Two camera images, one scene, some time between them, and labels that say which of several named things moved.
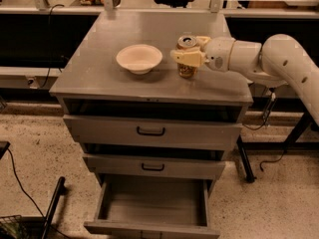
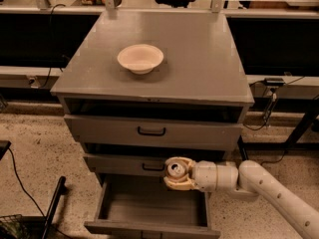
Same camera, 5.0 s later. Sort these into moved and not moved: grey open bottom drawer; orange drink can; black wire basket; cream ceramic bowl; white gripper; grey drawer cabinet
Moved: white gripper; orange drink can
Not moved: grey drawer cabinet; cream ceramic bowl; grey open bottom drawer; black wire basket
